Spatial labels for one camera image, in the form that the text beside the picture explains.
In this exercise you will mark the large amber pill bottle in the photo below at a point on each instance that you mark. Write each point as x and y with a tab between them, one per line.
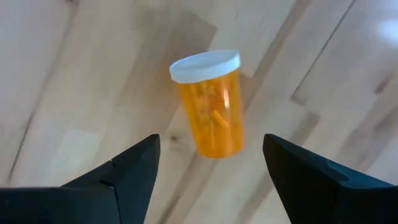
214	118

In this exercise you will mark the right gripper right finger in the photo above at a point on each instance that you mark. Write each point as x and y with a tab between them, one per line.
326	196

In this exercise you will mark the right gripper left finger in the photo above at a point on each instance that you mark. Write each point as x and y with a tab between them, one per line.
93	199

